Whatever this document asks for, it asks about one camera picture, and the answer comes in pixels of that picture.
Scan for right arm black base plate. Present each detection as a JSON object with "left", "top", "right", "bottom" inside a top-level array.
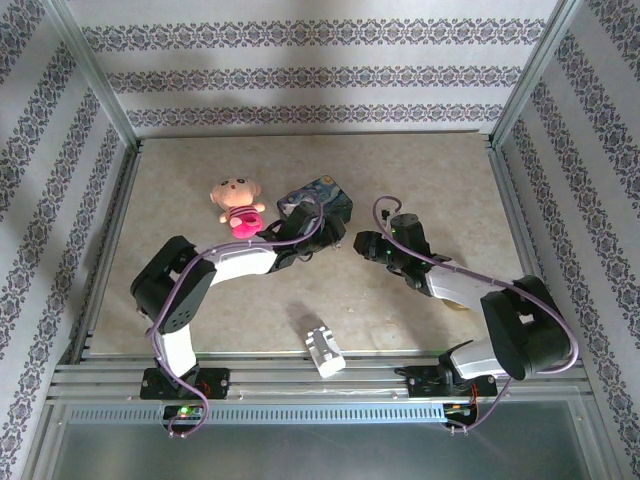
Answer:
[{"left": 406, "top": 369, "right": 499, "bottom": 400}]

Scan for aluminium frame cross rails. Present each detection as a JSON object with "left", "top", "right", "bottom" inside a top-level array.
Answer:
[{"left": 47, "top": 348, "right": 589, "bottom": 404}]

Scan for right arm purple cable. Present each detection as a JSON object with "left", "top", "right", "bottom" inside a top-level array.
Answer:
[{"left": 371, "top": 195, "right": 582, "bottom": 436}]

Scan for grey slotted cable duct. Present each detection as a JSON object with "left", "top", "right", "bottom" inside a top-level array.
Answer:
[{"left": 66, "top": 403, "right": 448, "bottom": 427}]

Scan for aluminium side rail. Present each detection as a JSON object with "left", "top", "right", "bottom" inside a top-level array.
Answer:
[
  {"left": 483, "top": 133, "right": 572, "bottom": 359},
  {"left": 68, "top": 138, "right": 147, "bottom": 359}
]

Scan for white plastic bracket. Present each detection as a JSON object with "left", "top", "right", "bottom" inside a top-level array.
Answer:
[{"left": 304, "top": 324, "right": 348, "bottom": 380}]

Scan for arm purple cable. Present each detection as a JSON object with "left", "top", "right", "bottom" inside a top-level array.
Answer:
[
  {"left": 145, "top": 199, "right": 327, "bottom": 439},
  {"left": 371, "top": 195, "right": 582, "bottom": 436}
]

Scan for plush doll with pink dress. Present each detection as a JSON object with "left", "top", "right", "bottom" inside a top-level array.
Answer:
[{"left": 208, "top": 179, "right": 267, "bottom": 241}]

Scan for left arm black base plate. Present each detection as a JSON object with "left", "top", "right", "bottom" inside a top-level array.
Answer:
[{"left": 139, "top": 367, "right": 232, "bottom": 401}]

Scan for grey metal panel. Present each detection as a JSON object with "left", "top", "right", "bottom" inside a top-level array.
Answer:
[{"left": 24, "top": 399, "right": 617, "bottom": 480}]

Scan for aluminium corner post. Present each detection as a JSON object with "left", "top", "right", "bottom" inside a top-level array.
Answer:
[
  {"left": 488, "top": 0, "right": 587, "bottom": 147},
  {"left": 42, "top": 0, "right": 142, "bottom": 147}
]

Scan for starry night tin box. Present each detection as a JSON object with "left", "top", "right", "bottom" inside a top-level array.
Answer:
[{"left": 275, "top": 174, "right": 355, "bottom": 227}]

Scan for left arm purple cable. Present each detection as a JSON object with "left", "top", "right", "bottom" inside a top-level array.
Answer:
[{"left": 145, "top": 199, "right": 327, "bottom": 439}]

